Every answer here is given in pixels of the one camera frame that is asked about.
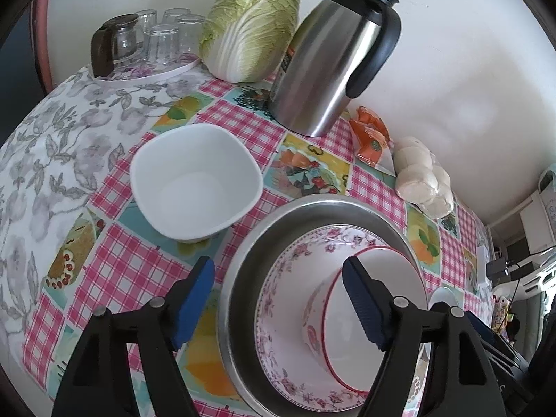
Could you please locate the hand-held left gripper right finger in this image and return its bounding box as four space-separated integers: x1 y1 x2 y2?
341 255 507 417

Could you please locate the floral rimmed white plate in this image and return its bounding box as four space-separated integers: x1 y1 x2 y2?
254 224 428 411

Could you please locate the glass carafe with brown handle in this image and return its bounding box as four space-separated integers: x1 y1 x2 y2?
90 14 142 78

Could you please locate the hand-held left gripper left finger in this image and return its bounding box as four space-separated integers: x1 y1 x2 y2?
51 255 216 417

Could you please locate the white square bowl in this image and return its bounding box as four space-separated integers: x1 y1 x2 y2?
129 123 265 244

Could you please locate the light blue bowl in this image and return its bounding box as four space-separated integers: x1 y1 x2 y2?
428 287 459 314

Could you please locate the stainless steel basin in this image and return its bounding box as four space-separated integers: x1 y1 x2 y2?
217 195 431 417

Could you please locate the stainless steel thermos jug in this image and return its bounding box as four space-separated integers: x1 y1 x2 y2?
267 0 402 138

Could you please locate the bag of steamed buns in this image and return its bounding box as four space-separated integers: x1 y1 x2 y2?
393 136 456 219

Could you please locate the orange snack packet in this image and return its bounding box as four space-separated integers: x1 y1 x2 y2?
350 106 392 166

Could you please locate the pink-framed dark panel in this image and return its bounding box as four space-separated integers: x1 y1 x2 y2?
0 0 55 96

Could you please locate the clear drinking glass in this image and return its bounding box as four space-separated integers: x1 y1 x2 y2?
162 7 192 31
142 25 181 68
176 14 206 56
134 9 158 48

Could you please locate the napa cabbage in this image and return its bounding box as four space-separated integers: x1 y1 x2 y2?
199 0 302 83

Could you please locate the strawberry print bowl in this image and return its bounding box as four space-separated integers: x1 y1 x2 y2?
302 245 428 400

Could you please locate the grey floral tablecloth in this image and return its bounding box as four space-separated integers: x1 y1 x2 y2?
0 66 209 357

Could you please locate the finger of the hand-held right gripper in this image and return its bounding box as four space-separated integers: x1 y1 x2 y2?
480 336 530 373
466 311 517 357

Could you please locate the pink checked fruit tablecloth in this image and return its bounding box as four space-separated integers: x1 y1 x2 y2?
22 72 496 417

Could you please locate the black charger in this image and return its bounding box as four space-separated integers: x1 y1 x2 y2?
486 258 512 277

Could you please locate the white round tray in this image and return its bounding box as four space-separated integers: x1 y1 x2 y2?
87 52 202 88

